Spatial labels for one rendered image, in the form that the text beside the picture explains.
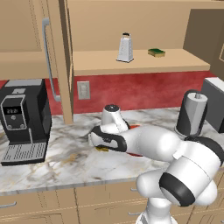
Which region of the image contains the silver cheese grater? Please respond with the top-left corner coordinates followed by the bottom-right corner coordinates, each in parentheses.
top-left (115, 31), bottom-right (135, 64)

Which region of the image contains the yellow brown food piece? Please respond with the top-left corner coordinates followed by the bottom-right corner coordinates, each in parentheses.
top-left (95, 144), bottom-right (110, 153)

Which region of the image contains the black paper towel holder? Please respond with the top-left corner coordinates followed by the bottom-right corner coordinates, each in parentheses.
top-left (174, 89), bottom-right (208, 138)

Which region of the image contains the green yellow sponge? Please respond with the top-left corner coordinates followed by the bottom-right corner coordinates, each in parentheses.
top-left (147, 48), bottom-right (166, 58)

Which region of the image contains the tan drawer front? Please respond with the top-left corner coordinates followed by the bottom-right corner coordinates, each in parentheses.
top-left (76, 200), bottom-right (151, 224)
top-left (0, 188), bottom-right (78, 217)
top-left (0, 213), bottom-right (81, 224)
top-left (74, 181), bottom-right (147, 207)

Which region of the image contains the white paper towel roll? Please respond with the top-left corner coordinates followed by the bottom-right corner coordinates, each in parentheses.
top-left (186, 92), bottom-right (208, 133)

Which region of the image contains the black coffee machine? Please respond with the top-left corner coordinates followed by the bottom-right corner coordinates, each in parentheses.
top-left (0, 78), bottom-right (53, 167)

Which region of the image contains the grey box appliance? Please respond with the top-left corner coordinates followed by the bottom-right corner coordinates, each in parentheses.
top-left (200, 77), bottom-right (224, 134)

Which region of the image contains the tan base cupboard door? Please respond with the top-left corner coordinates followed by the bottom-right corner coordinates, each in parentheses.
top-left (186, 170), bottom-right (224, 224)

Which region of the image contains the white wall socket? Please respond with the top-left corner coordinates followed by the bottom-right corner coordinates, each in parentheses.
top-left (76, 80), bottom-right (91, 101)

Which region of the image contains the tan open wall cupboard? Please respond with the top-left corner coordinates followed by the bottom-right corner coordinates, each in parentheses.
top-left (66, 0), bottom-right (212, 77)

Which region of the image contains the tan closed wall cupboard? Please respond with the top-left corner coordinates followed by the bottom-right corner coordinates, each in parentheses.
top-left (0, 0), bottom-right (50, 81)

